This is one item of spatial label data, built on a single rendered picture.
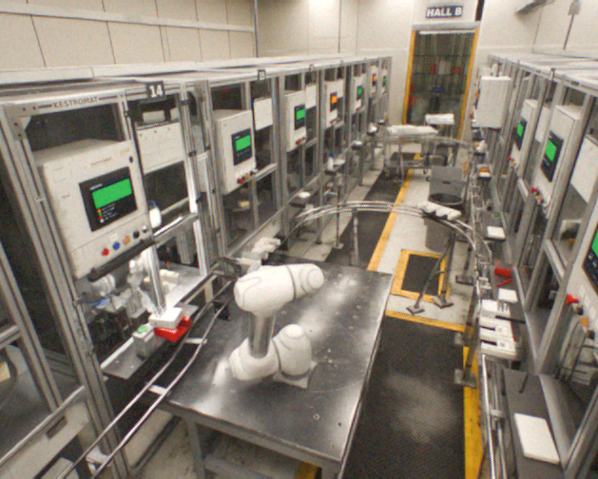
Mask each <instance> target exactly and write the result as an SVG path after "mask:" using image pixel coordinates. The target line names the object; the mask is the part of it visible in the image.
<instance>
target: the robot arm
mask: <svg viewBox="0 0 598 479"><path fill-rule="evenodd" d="M211 260H216V261H225V262H226V263H228V264H230V266H231V267H232V268H233V269H234V272H233V273H229V274H226V273H225V272H221V271H216V270H215V271H214V272H213V273H212V274H214V275H218V276H220V277H222V278H225V280H231V281H236V284H235V288H234V293H235V299H236V301H237V305H238V306H239V307H240V308H241V309H242V310H245V311H249V312H250V320H249V336H248V338H246V340H244V342H243V343H242V345H241V346H240V347H239V348H237V349H236V350H235V351H234V352H233V353H232V354H231V357H230V362H231V366H232V370H233V375H234V377H236V378H237V379H239V380H253V379H258V378H261V377H265V376H268V375H270V374H273V373H274V372H276V374H275V375H274V376H273V380H274V381H277V382H282V383H287V384H290V385H293V386H297V387H300V388H301V389H303V390H304V391H306V389H307V388H308V383H309V380H310V378H311V376H312V374H313V370H314V369H315V368H316V367H317V362H314V361H311V343H310V338H309V336H308V334H306V332H305V331H304V329H303V328H301V327H300V326H298V325H290V326H287V327H285V328H284V329H281V330H280V332H279V334H278V335H276V336H274V337H273V338H272V333H273V328H274V323H275V316H276V312H277V311H278V310H279V309H280V308H281V307H282V306H284V304H285V303H286V302H288V301H291V300H295V299H298V298H300V297H306V296H308V295H309V294H314V293H316V292H317V291H319V290H320V288H321V287H323V284H324V277H323V276H322V273H321V271H320V270H319V268H318V267H317V266H316V265H314V264H310V263H304V264H288V265H282V266H270V265H266V266H264V267H261V265H257V264H252V265H250V264H243V263H241V262H240V260H241V259H237V258H234V257H231V256H228V255H226V254H225V255H223V256H222V257H212V258H211ZM234 261H235V262H234ZM233 276H238V278H237V277H233Z"/></svg>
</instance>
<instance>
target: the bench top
mask: <svg viewBox="0 0 598 479"><path fill-rule="evenodd" d="M316 262H317V263H318V264H316ZM304 263H310V264H314V265H316V266H317V267H318V268H319V270H320V271H321V273H322V276H323V277H324V284H323V287H321V288H320V290H319V291H317V292H316V293H314V294H309V295H308V296H306V297H300V298H298V299H295V300H291V301H288V302H286V303H285V304H284V306H282V307H281V308H280V309H279V310H278V311H277V312H276V316H275V323H274V328H273V333H272V338H273V337H274V336H276V335H278V334H279V332H280V330H281V329H284V328H285V327H287V326H290V325H298V326H300V327H301V328H303V329H304V331H305V332H306V334H308V336H309V338H310V343H311V361H314V362H317V367H316V368H315V369H314V370H313V374H312V376H311V378H310V380H309V383H308V388H307V389H306V391H304V390H303V389H301V388H300V387H297V386H293V385H290V384H287V383H282V382H277V381H274V380H273V376H274V375H275V374H276V372H274V373H273V374H270V375H268V376H265V377H261V378H258V379H253V380H239V379H237V378H236V377H234V375H233V370H232V366H231V362H230V357H231V354H232V353H233V352H234V351H235V350H236V349H237V348H239V347H240V346H241V345H242V343H243V342H244V340H246V338H248V336H249V320H250V312H249V311H245V310H242V309H241V308H240V307H239V306H238V305H237V301H236V299H235V297H233V298H232V300H231V301H230V306H229V315H230V317H232V319H231V320H230V322H229V320H224V319H220V318H216V319H215V321H214V323H213V325H212V327H211V329H210V331H209V332H208V333H207V335H206V337H205V339H206V342H205V344H203V345H202V347H201V349H200V350H199V352H198V355H197V357H196V358H195V360H194V361H193V363H191V364H190V366H189V367H188V369H187V370H186V372H185V373H184V375H183V376H182V377H181V378H180V379H179V381H178V382H177V383H175V384H174V385H173V388H172V389H171V390H170V391H171V392H172V393H171V394H170V395H169V397H167V396H165V397H164V398H163V400H162V402H160V403H163V404H165V405H167V406H170V407H173V408H176V409H180V410H183V411H185V412H190V413H193V414H197V415H199V416H202V417H204V418H207V419H210V421H214V422H217V423H220V424H223V425H225V426H227V427H230V428H234V429H237V430H240V431H244V432H247V433H251V434H254V435H256V436H259V437H260V438H262V439H264V440H268V441H271V442H274V443H277V444H280V445H283V446H285V447H288V448H291V449H294V450H299V452H303V453H305V454H308V455H311V456H314V457H317V458H320V459H323V460H325V461H328V462H331V463H334V464H338V466H340V463H341V461H342V457H343V454H344V450H345V447H346V443H347V440H348V436H349V432H350V429H351V426H352V422H353V418H354V414H356V411H357V404H358V401H359V398H360V395H361V391H362V387H363V383H364V380H365V376H366V374H367V369H368V366H369V363H370V359H371V355H372V351H373V349H374V345H375V342H376V339H377V335H378V331H379V328H380V324H381V321H382V318H383V314H384V311H385V307H386V304H387V299H388V296H389V293H390V290H391V286H392V282H393V278H394V274H389V273H383V272H378V271H372V270H366V269H359V268H355V267H349V265H342V264H336V263H332V262H326V261H319V260H314V259H303V258H297V257H292V256H286V255H280V254H275V255H274V256H273V258H272V259H271V260H270V261H269V262H268V263H267V264H266V265H270V266H282V265H288V264H304ZM266 265H265V266H266ZM214 315H215V309H214V304H213V305H212V306H211V307H210V308H209V309H208V310H206V311H205V312H204V313H203V315H202V316H201V317H200V318H199V320H198V321H197V322H196V323H195V325H194V326H193V328H192V330H190V332H189V334H188V336H187V338H189V339H203V335H204V333H205V331H206V329H207V327H209V325H210V323H211V322H212V319H213V317H214ZM186 332H187V331H186ZM186 332H185V333H184V334H183V335H182V337H181V338H180V339H179V340H178V341H177V342H176V344H175V345H173V346H172V347H171V348H170V349H169V350H168V351H167V352H166V354H165V355H164V356H163V357H162V358H161V359H160V360H159V361H157V362H156V363H155V364H154V365H153V366H152V367H151V368H150V370H149V372H148V373H147V374H146V375H145V376H144V377H142V378H141V379H140V380H139V381H138V382H137V383H136V385H135V386H134V387H133V388H132V390H133V391H134V392H135V393H136V394H139V392H140V391H141V390H142V389H144V388H145V387H146V386H147V384H148V383H149V382H150V381H151V379H152V378H153V377H154V376H155V375H156V374H157V373H159V372H160V371H161V370H162V368H163V367H164V365H165V364H166V363H167V362H168V361H169V360H170V358H171V357H172V356H173V355H174V354H175V353H176V351H177V350H178V348H179V346H180V345H181V343H182V340H183V338H184V336H185V334H186ZM199 346H200V344H196V343H184V344H183V346H182V347H181V349H180V351H179V352H178V355H177V356H176V358H174V359H173V360H172V362H171V363H170V364H169V365H168V366H167V367H166V369H165V371H164V372H163V373H162V374H161V375H160V376H158V377H157V378H156V380H155V381H154V382H153V383H152V386H155V387H158V388H162V389H165V390H167V389H168V388H169V385H170V384H171V383H172V382H173V381H174V380H175V378H177V377H178V376H179V375H180V374H181V373H182V371H183V369H184V368H185V366H186V365H187V364H188V362H189V361H190V359H191V358H193V356H194V355H195V353H196V351H197V349H198V348H199ZM338 423H341V426H339V425H338ZM307 435H310V439H307Z"/></svg>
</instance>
